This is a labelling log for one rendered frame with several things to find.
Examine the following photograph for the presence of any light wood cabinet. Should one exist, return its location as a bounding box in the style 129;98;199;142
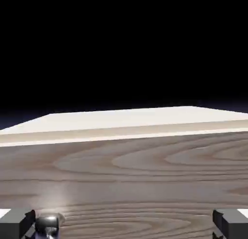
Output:
0;105;248;239

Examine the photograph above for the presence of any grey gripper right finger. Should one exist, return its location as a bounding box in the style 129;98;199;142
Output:
212;208;248;239

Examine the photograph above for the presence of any light wood cabinet door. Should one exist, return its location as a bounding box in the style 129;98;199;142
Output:
0;131;248;239

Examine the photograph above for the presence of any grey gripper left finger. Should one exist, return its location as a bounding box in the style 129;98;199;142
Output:
0;208;36;239

